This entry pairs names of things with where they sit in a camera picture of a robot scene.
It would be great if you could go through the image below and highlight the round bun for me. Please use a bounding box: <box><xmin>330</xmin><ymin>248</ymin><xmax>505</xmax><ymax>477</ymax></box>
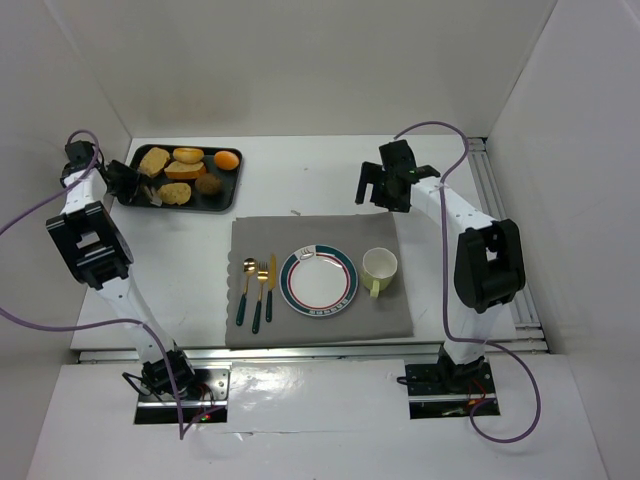
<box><xmin>172</xmin><ymin>147</ymin><xmax>204</xmax><ymax>165</ymax></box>

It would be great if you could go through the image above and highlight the gold knife green handle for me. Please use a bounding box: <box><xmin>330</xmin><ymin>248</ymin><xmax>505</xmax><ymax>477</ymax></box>
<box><xmin>265</xmin><ymin>253</ymin><xmax>277</xmax><ymax>323</ymax></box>

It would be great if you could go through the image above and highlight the seeded bread slice front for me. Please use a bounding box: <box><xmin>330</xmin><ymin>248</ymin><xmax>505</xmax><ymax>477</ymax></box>
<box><xmin>157</xmin><ymin>182</ymin><xmax>192</xmax><ymax>205</ymax></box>

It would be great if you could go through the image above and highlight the aluminium rail right side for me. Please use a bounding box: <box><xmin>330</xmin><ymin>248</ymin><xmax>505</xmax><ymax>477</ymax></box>
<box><xmin>468</xmin><ymin>137</ymin><xmax>549</xmax><ymax>354</ymax></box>

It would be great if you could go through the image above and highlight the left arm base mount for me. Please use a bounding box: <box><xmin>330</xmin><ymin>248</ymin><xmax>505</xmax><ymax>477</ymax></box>
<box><xmin>123</xmin><ymin>364</ymin><xmax>231</xmax><ymax>425</ymax></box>

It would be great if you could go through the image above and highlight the gold fork green handle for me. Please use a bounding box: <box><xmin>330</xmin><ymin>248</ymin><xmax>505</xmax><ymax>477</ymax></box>
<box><xmin>251</xmin><ymin>262</ymin><xmax>269</xmax><ymax>335</ymax></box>

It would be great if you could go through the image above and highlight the seeded bread slice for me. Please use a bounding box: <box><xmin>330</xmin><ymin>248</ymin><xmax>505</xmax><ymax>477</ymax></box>
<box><xmin>137</xmin><ymin>147</ymin><xmax>171</xmax><ymax>178</ymax></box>
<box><xmin>157</xmin><ymin>182</ymin><xmax>192</xmax><ymax>205</ymax></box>

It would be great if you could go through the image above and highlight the white plate green rim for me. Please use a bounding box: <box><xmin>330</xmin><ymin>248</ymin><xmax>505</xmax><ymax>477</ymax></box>
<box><xmin>277</xmin><ymin>244</ymin><xmax>359</xmax><ymax>318</ymax></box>

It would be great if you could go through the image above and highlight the orange fruit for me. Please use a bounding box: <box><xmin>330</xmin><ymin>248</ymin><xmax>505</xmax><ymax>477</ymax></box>
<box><xmin>214</xmin><ymin>150</ymin><xmax>240</xmax><ymax>171</ymax></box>

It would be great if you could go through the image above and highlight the aluminium rail front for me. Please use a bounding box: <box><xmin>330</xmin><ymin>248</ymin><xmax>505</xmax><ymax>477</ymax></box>
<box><xmin>79</xmin><ymin>338</ymin><xmax>549</xmax><ymax>363</ymax></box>

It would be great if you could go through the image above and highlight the light yellow mug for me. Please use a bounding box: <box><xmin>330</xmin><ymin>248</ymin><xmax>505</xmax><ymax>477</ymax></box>
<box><xmin>361</xmin><ymin>247</ymin><xmax>398</xmax><ymax>298</ymax></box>

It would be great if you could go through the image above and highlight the gold spoon green handle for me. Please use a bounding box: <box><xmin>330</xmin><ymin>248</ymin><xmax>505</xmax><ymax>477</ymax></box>
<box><xmin>235</xmin><ymin>258</ymin><xmax>257</xmax><ymax>326</ymax></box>

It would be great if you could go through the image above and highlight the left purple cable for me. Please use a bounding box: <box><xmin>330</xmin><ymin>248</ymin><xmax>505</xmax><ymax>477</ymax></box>
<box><xmin>0</xmin><ymin>129</ymin><xmax>214</xmax><ymax>441</ymax></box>

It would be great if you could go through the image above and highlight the aluminium rail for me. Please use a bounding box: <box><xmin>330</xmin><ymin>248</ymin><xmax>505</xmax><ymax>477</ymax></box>
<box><xmin>468</xmin><ymin>137</ymin><xmax>549</xmax><ymax>354</ymax></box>
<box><xmin>79</xmin><ymin>338</ymin><xmax>549</xmax><ymax>363</ymax></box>

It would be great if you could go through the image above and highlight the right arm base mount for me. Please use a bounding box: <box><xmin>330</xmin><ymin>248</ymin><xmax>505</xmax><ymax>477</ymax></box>
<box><xmin>396</xmin><ymin>348</ymin><xmax>500</xmax><ymax>420</ymax></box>

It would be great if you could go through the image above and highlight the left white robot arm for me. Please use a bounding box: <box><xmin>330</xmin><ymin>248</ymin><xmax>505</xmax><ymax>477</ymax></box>
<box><xmin>46</xmin><ymin>140</ymin><xmax>196</xmax><ymax>399</ymax></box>

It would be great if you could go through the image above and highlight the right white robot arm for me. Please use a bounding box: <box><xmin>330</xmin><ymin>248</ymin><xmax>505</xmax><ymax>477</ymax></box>
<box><xmin>355</xmin><ymin>140</ymin><xmax>526</xmax><ymax>393</ymax></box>

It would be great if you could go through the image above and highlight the brown muffin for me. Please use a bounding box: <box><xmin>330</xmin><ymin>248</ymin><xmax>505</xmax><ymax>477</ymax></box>
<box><xmin>194</xmin><ymin>173</ymin><xmax>224</xmax><ymax>196</ymax></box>

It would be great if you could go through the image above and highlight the grey placemat cloth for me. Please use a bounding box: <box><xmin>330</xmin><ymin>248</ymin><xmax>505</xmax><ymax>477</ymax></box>
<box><xmin>225</xmin><ymin>213</ymin><xmax>413</xmax><ymax>349</ymax></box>

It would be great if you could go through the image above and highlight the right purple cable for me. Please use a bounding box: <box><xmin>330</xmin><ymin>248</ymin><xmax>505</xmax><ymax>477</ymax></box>
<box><xmin>393</xmin><ymin>120</ymin><xmax>543</xmax><ymax>444</ymax></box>

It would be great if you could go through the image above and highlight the orange cake slice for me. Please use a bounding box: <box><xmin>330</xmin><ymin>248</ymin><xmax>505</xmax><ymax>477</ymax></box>
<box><xmin>164</xmin><ymin>161</ymin><xmax>207</xmax><ymax>181</ymax></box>

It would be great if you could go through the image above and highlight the purple cable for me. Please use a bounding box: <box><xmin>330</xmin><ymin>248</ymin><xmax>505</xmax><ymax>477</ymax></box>
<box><xmin>393</xmin><ymin>120</ymin><xmax>543</xmax><ymax>444</ymax></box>
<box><xmin>0</xmin><ymin>129</ymin><xmax>214</xmax><ymax>441</ymax></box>

